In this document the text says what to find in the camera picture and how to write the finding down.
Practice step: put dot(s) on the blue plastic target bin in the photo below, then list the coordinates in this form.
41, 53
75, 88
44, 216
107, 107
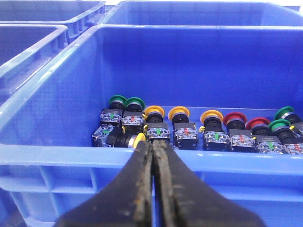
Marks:
24, 50

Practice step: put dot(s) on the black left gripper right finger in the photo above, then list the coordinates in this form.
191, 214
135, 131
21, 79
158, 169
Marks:
184, 200

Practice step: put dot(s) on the red mushroom push button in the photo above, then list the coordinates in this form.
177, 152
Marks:
264, 140
241, 139

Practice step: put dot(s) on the green mushroom push button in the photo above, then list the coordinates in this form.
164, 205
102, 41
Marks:
113, 114
296, 123
292, 144
133, 119

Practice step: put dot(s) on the yellow mushroom push button lying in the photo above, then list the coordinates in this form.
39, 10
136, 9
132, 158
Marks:
112, 136

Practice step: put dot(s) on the blue plastic bin with buttons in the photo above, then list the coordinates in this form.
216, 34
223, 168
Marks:
47, 162

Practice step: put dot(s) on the blue bin back left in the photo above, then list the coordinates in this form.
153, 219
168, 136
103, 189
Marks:
77, 15

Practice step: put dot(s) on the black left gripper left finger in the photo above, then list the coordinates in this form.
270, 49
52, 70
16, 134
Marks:
124, 202

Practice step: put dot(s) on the blue bin back centre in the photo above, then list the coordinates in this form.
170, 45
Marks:
193, 13

